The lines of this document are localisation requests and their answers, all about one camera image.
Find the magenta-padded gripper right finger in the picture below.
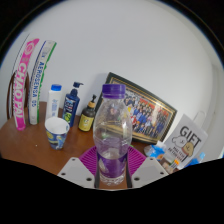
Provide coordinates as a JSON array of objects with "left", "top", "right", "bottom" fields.
[{"left": 125, "top": 145, "right": 169, "bottom": 189}]

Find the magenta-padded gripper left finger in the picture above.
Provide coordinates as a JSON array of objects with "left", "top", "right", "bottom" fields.
[{"left": 57, "top": 145, "right": 100, "bottom": 189}]

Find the clear purple-capped water bottle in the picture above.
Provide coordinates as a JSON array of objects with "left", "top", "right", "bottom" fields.
[{"left": 92, "top": 83, "right": 134, "bottom": 187}]

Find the blue tissue pack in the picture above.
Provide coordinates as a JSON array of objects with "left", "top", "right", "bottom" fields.
[{"left": 144, "top": 140, "right": 167, "bottom": 163}]

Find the colourful puzzle cube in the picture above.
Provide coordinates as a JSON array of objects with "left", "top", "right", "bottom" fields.
[{"left": 169, "top": 159, "right": 181, "bottom": 169}]

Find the blue swirl-print mug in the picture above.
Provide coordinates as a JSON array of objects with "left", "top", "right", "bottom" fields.
[{"left": 44, "top": 116, "right": 71, "bottom": 151}]

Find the white paper gift bag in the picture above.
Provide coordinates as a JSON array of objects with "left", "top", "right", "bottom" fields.
[{"left": 163, "top": 113, "right": 209, "bottom": 168}]

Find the amber pump bottle yellow label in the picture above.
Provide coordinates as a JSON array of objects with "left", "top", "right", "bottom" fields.
[{"left": 78, "top": 94, "right": 98, "bottom": 133}]

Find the framed group picture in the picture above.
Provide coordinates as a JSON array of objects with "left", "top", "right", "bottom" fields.
[{"left": 95, "top": 71, "right": 178, "bottom": 145}]

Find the dark blue pump bottle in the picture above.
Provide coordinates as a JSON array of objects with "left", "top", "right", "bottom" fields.
[{"left": 62, "top": 81, "right": 84, "bottom": 128}]

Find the white bottle with blue cap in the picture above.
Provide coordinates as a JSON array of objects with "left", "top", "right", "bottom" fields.
[{"left": 45, "top": 83, "right": 63, "bottom": 120}]

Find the white and green tube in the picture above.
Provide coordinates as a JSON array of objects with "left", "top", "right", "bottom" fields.
[{"left": 28, "top": 40, "right": 58, "bottom": 126}]

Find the pink printed tube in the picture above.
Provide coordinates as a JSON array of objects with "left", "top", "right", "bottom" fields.
[{"left": 11, "top": 38, "right": 40, "bottom": 132}]

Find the brown wooden chair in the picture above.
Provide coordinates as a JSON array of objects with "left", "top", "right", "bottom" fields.
[{"left": 6, "top": 70, "right": 31, "bottom": 120}]

